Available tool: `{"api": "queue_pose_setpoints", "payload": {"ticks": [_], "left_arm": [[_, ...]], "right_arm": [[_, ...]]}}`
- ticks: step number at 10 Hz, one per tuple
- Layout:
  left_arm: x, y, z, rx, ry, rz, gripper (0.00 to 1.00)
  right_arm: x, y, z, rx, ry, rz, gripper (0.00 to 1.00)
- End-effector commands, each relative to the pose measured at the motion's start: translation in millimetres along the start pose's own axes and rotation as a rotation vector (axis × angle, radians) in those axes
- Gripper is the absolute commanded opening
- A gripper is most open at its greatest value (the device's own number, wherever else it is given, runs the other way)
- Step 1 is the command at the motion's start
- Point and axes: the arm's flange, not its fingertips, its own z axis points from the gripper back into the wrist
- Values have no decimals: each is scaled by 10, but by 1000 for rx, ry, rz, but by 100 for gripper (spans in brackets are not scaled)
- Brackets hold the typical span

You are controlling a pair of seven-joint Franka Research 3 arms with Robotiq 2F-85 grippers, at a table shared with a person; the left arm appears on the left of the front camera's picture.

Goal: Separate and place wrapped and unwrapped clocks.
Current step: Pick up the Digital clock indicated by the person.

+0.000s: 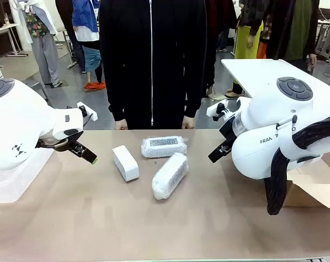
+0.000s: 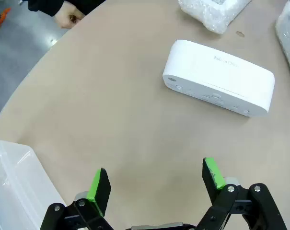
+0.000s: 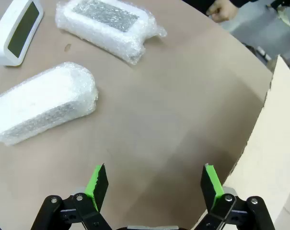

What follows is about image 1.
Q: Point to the bubble-wrapped clock with grey face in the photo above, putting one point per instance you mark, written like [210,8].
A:
[170,176]

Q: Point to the black-sleeved right forearm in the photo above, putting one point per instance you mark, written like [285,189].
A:
[114,95]

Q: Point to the black-sleeved left forearm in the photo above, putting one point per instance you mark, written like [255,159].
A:
[201,92]

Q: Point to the person in blue jacket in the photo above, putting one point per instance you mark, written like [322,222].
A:
[85,27]

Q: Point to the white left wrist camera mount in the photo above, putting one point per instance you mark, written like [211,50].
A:
[88,113]

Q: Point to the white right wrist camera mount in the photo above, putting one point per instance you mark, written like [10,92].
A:
[218,110]

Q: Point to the person's right hand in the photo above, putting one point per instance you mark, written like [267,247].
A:
[121,124]

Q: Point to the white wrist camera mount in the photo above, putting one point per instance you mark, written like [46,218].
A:
[88,113]
[218,110]

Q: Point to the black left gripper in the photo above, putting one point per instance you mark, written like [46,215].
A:
[61,145]

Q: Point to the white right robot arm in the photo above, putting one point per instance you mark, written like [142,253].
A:
[265,125]

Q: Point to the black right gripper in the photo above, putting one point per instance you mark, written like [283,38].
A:
[228,131]

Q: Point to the person in dark green coat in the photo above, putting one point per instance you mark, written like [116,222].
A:
[293,30]

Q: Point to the person in black zip jacket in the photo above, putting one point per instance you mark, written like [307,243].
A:
[153,54]

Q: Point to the brown cardboard box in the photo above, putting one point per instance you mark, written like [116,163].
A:
[309,191]

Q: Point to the orange shoes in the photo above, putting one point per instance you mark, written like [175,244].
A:
[95,85]

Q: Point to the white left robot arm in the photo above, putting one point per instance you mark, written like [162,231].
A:
[20,122]

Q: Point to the bubble-wrapped clock with dark face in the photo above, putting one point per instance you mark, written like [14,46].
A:
[163,148]

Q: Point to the white table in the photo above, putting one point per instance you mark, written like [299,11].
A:
[249,73]

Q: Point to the person with yellow apron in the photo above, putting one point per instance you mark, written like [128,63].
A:
[245,41]

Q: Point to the person's left hand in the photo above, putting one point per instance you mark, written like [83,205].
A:
[188,122]

